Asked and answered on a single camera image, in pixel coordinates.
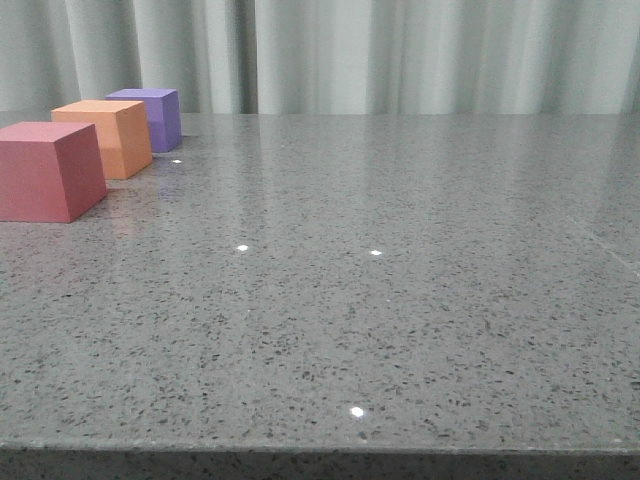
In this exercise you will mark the orange foam cube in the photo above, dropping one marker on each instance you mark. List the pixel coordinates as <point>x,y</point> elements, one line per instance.
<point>122,133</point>

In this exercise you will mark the pale green curtain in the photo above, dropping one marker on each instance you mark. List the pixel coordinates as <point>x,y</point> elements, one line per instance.
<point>333,57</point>

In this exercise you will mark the purple foam cube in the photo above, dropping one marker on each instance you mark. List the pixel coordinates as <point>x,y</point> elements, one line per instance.
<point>163,114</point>

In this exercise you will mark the red foam cube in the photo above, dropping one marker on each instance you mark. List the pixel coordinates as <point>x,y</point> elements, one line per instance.
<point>50,171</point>

